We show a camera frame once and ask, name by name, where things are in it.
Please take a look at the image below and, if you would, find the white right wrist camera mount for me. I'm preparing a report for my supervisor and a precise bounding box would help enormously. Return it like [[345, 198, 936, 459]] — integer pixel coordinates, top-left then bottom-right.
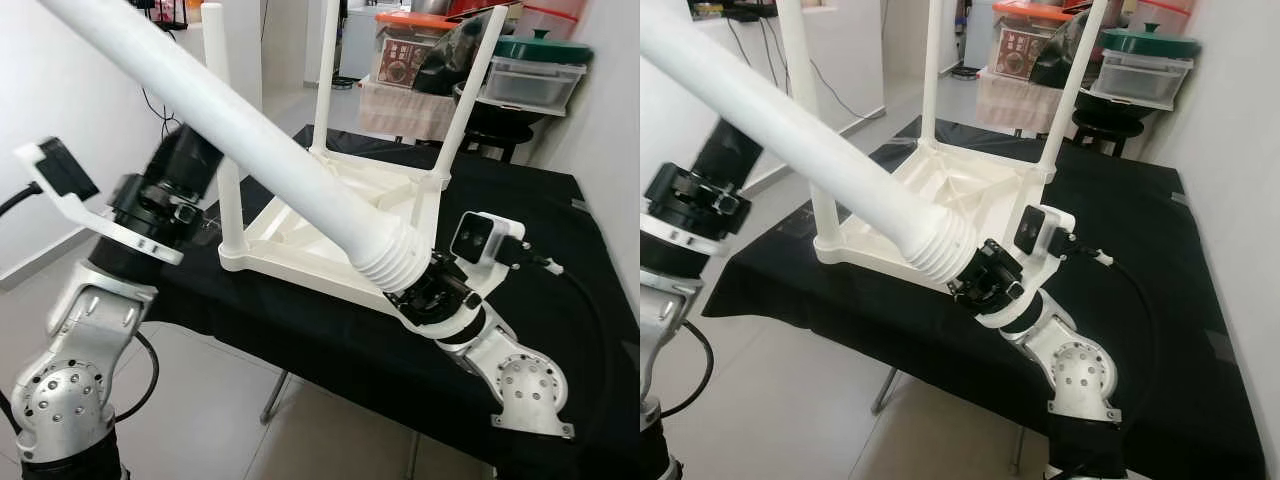
[[395, 210, 528, 339], [975, 205, 1079, 331]]

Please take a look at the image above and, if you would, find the white box appliance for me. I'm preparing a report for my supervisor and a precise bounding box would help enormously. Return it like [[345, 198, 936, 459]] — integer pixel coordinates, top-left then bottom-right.
[[340, 5, 381, 81], [965, 0, 1001, 71]]

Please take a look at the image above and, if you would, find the clear jar red band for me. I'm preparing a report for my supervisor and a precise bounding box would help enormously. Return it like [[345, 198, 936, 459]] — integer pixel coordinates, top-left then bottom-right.
[[1130, 0, 1191, 31], [520, 0, 581, 41]]

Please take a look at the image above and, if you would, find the beige covered side table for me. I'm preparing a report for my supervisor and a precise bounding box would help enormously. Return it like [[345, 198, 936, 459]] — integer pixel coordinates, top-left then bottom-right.
[[975, 68, 1076, 136], [358, 78, 461, 141]]

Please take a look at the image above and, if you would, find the orange lidded storage box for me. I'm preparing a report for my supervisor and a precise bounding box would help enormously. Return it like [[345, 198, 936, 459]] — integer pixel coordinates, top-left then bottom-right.
[[990, 0, 1076, 81], [372, 10, 461, 91]]

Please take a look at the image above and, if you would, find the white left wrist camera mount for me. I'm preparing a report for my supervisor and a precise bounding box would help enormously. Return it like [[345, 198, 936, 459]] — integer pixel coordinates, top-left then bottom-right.
[[15, 138, 186, 266], [640, 212, 723, 261]]

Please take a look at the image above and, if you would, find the dark shiny plastic bag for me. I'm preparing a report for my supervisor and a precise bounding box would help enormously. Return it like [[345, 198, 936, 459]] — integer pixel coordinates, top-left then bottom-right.
[[1030, 10, 1101, 89], [415, 15, 496, 96]]

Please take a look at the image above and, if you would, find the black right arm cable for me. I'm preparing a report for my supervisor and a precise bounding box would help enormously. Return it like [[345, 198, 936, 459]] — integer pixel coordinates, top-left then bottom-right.
[[500, 235, 616, 401], [1060, 235, 1161, 401]]

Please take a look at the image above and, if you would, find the black wall power cable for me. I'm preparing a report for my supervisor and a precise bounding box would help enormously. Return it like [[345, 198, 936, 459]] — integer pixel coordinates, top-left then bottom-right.
[[140, 85, 186, 136], [725, 15, 881, 126]]

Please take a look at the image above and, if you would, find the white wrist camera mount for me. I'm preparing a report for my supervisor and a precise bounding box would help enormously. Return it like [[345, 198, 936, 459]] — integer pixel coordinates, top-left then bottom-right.
[[975, 205, 1079, 331], [15, 138, 186, 266], [395, 210, 528, 339], [640, 212, 723, 261]]

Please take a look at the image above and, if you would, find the red pot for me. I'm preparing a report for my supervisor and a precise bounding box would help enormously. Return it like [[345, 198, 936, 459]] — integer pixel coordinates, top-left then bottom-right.
[[445, 0, 521, 21]]

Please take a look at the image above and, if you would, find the clear plastic storage container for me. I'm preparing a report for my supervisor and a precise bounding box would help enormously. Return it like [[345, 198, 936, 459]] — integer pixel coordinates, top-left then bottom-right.
[[480, 58, 589, 113], [1090, 50, 1196, 111]]

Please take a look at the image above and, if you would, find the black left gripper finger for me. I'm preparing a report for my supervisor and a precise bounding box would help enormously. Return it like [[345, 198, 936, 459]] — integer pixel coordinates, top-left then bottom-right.
[[150, 125, 223, 196], [692, 118, 766, 193]]

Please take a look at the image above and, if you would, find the black wire rack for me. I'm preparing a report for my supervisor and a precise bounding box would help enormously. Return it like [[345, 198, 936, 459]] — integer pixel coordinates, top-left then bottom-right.
[[690, 0, 791, 23], [135, 0, 191, 29]]

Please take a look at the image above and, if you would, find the white plastic table top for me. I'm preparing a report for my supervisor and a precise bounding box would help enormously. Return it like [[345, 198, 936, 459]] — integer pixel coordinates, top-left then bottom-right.
[[218, 145, 521, 319], [815, 140, 1076, 291]]

